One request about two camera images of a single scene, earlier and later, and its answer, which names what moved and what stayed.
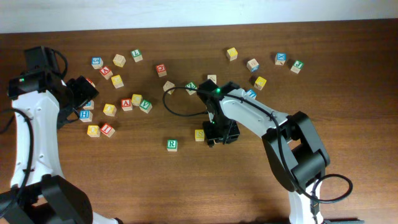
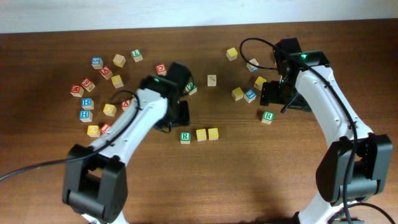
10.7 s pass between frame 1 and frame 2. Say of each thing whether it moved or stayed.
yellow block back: stayed
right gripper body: moved
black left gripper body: moved
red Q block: stayed
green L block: stayed
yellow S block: stayed
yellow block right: stayed
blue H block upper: stayed
